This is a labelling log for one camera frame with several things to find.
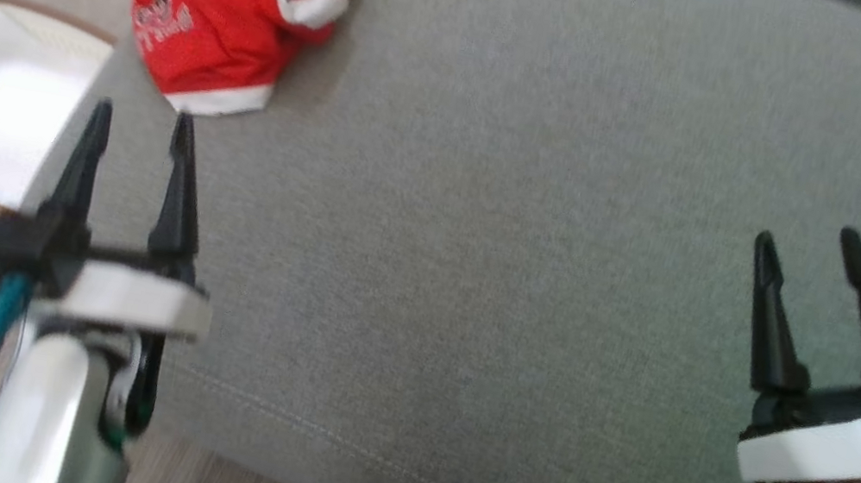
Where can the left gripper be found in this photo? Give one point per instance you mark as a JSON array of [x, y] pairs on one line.
[[132, 301]]

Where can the grey fabric sofa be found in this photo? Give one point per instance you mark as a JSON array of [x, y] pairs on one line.
[[532, 206]]

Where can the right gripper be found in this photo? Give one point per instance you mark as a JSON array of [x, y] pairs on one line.
[[825, 447]]

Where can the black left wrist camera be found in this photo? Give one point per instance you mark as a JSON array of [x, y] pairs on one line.
[[1, 248]]

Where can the red garment with white trim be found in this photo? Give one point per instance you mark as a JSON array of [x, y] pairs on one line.
[[216, 5]]

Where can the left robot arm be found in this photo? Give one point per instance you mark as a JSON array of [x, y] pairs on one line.
[[36, 403]]

